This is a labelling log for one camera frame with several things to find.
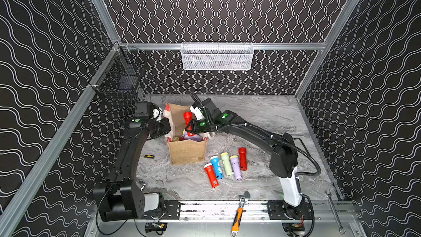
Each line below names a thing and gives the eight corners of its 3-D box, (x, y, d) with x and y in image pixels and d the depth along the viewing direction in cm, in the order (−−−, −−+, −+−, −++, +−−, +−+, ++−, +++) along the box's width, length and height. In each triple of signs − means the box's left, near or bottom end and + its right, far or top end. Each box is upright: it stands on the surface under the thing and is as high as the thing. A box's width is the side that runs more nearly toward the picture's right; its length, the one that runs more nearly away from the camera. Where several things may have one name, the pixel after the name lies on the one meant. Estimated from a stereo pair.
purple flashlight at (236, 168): (235, 180, 85) (235, 178, 82) (230, 158, 93) (230, 155, 90) (242, 179, 85) (243, 177, 83) (237, 157, 93) (237, 154, 91)
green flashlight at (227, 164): (226, 177, 86) (226, 174, 83) (220, 155, 94) (220, 153, 91) (233, 175, 87) (234, 173, 84) (227, 154, 94) (228, 151, 91)
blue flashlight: (217, 180, 85) (217, 178, 82) (210, 160, 92) (210, 157, 89) (225, 177, 86) (225, 175, 83) (217, 157, 93) (217, 155, 90)
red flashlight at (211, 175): (212, 188, 82) (212, 186, 79) (204, 168, 89) (203, 165, 86) (220, 185, 84) (220, 182, 80) (211, 165, 90) (211, 162, 87)
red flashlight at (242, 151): (240, 170, 88) (241, 168, 86) (237, 149, 96) (238, 147, 93) (248, 170, 88) (249, 168, 86) (245, 149, 96) (246, 147, 93)
